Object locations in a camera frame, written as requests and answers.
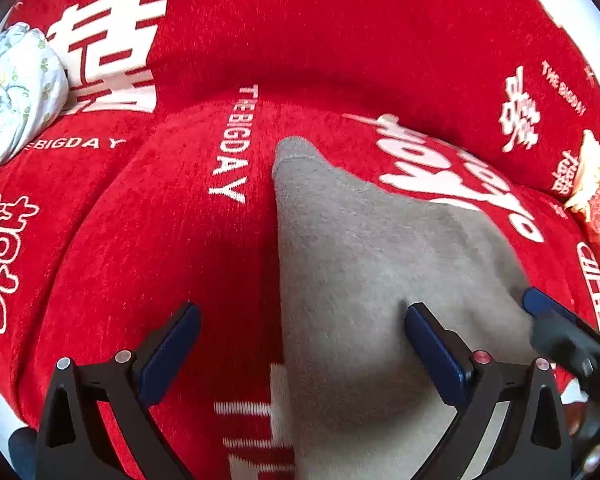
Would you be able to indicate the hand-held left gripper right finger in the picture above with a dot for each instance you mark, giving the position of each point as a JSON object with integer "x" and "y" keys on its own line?
{"x": 437, "y": 355}

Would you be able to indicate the white floral cloth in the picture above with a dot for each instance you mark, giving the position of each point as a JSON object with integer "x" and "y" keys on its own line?
{"x": 15, "y": 90}

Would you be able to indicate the grey knit sweater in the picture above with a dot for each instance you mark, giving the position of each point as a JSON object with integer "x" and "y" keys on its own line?
{"x": 370, "y": 260}

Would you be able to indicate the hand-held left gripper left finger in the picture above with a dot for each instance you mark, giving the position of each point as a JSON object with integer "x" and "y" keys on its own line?
{"x": 172, "y": 347}

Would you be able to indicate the cream fringed cloth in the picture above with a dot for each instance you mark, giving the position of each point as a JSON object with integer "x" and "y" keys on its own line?
{"x": 592, "y": 170}

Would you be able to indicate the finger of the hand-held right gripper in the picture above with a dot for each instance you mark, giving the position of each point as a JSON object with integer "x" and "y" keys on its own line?
{"x": 560, "y": 342}
{"x": 547, "y": 301}

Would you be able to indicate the red printed blanket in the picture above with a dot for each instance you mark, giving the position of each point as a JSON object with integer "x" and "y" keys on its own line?
{"x": 155, "y": 235}

